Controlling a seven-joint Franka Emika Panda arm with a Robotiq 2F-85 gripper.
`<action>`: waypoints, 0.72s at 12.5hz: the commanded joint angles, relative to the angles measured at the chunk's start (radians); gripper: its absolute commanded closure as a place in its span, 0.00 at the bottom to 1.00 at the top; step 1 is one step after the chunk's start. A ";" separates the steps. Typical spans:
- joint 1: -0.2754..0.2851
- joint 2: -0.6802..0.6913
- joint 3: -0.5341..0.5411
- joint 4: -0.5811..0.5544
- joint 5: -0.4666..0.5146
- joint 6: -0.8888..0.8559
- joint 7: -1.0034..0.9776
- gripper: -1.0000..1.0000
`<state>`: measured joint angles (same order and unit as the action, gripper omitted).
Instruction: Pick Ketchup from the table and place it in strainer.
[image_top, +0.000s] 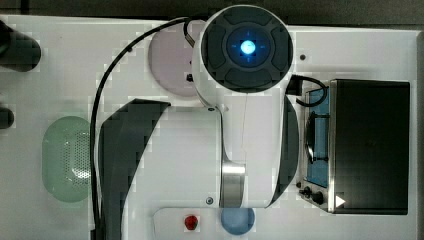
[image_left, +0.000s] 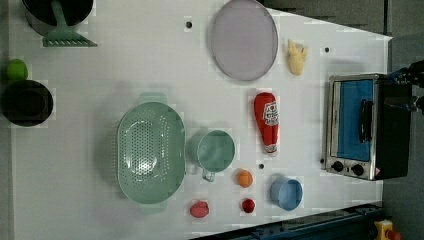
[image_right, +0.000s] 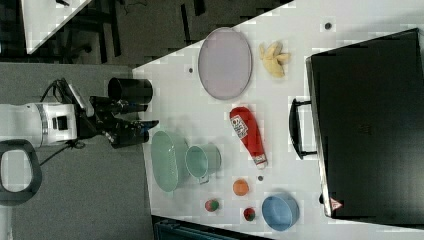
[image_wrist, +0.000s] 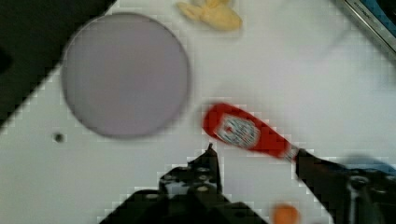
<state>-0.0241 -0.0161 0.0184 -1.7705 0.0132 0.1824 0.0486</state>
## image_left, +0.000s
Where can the red plush ketchup bottle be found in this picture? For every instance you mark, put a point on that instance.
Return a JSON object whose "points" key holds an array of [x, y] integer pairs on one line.
{"points": [[267, 119]]}

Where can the green perforated strainer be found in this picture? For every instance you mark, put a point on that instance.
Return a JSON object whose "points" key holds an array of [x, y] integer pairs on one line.
{"points": [[151, 152]]}

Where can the green measuring cup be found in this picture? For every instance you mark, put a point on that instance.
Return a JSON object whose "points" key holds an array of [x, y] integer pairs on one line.
{"points": [[211, 150]]}

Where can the orange toy fruit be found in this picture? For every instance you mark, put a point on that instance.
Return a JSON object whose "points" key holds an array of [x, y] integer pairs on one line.
{"points": [[244, 178]]}

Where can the grey round plate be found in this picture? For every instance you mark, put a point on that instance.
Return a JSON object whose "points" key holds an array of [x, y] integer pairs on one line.
{"points": [[244, 40]]}

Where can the red toy strawberry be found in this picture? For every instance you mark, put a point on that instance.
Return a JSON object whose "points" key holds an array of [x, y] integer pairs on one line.
{"points": [[200, 209]]}

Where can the small red toy fruit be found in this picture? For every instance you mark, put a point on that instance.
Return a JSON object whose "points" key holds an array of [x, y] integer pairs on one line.
{"points": [[248, 205]]}

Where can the blue bowl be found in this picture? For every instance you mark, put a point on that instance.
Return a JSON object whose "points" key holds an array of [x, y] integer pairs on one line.
{"points": [[286, 193]]}

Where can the yellow plush banana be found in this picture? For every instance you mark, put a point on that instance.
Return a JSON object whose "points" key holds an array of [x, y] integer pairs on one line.
{"points": [[297, 54]]}

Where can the silver toaster oven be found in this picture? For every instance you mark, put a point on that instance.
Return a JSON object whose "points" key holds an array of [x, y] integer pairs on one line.
{"points": [[368, 137]]}

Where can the green slotted spatula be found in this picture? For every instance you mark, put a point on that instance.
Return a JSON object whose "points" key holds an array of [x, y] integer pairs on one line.
{"points": [[63, 35]]}

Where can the black cylindrical cup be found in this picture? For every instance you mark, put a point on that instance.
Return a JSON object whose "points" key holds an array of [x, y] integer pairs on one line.
{"points": [[26, 103]]}

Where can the black pot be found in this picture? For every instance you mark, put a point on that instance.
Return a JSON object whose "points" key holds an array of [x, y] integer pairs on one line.
{"points": [[39, 13]]}

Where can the green toy fruit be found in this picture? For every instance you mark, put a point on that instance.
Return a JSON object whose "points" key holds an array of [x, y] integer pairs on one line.
{"points": [[17, 70]]}

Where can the yellow red toy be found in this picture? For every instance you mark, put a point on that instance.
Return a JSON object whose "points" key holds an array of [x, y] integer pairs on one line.
{"points": [[385, 231]]}

